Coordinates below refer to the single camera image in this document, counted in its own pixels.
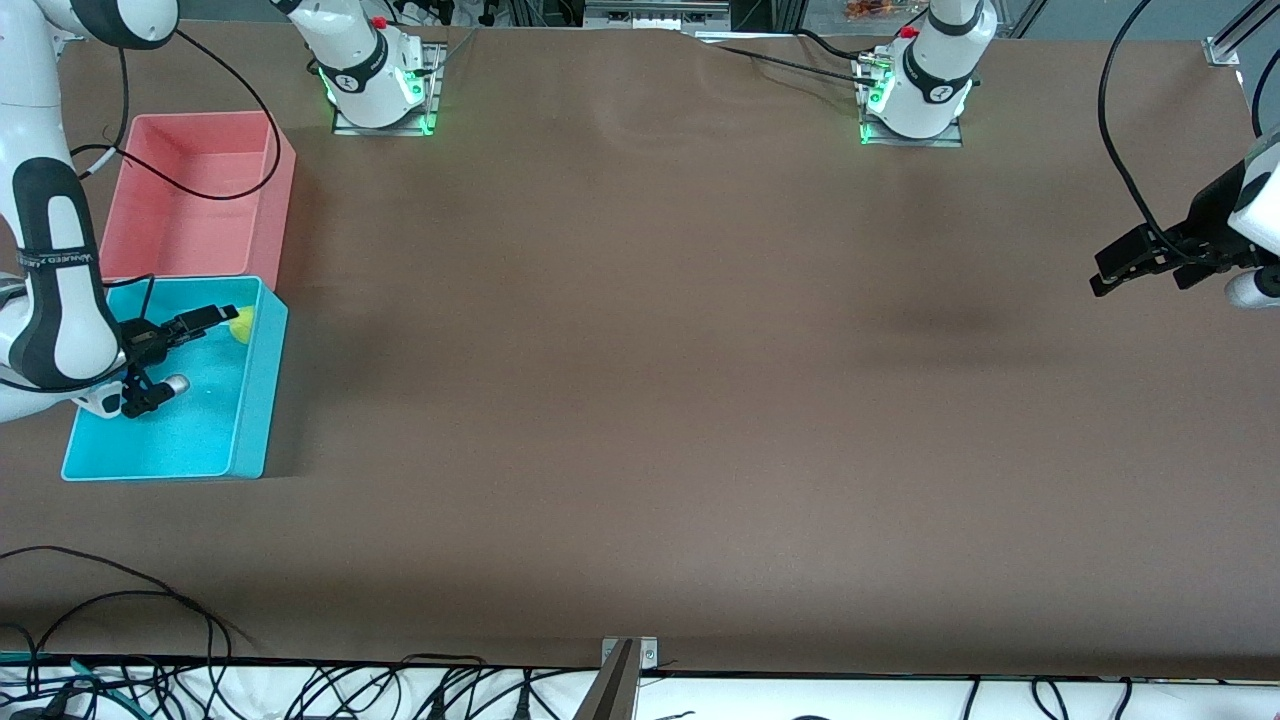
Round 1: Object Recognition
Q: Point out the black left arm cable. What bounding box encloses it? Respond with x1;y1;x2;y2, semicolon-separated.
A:
1097;0;1171;241

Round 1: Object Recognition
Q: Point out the aluminium frame profile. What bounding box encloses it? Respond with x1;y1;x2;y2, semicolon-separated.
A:
583;0;731;31

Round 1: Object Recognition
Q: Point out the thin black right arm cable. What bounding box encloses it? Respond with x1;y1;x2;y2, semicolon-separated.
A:
100;275;157;331

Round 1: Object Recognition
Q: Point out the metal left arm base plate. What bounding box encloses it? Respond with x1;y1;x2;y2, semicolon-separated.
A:
858;55;964;149

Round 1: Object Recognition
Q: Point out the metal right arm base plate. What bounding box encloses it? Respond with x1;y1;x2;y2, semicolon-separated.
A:
331;42;442;137

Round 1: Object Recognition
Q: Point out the brown table cover sheet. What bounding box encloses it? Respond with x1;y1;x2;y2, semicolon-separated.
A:
0;18;1280;681

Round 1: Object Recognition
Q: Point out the long black loose cable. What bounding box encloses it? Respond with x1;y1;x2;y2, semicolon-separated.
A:
0;545;256;651
25;590;233;691

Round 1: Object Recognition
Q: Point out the blue plastic bin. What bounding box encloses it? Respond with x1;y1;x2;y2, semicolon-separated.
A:
61;276;289;483

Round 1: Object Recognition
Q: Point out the grey metal bar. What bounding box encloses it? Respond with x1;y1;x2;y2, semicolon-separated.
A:
572;640;641;720

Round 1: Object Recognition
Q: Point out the teal cable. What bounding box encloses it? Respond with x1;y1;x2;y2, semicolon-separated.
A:
0;650;136;696

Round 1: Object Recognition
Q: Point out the black cable to arm base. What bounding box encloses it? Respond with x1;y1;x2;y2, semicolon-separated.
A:
795;28;866;59
700;38;881;89

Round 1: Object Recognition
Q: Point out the small silver metal bracket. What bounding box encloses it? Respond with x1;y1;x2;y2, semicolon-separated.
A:
601;637;659;669

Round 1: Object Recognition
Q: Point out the pink plastic bin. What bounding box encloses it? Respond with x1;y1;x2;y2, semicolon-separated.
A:
100;110;298;294

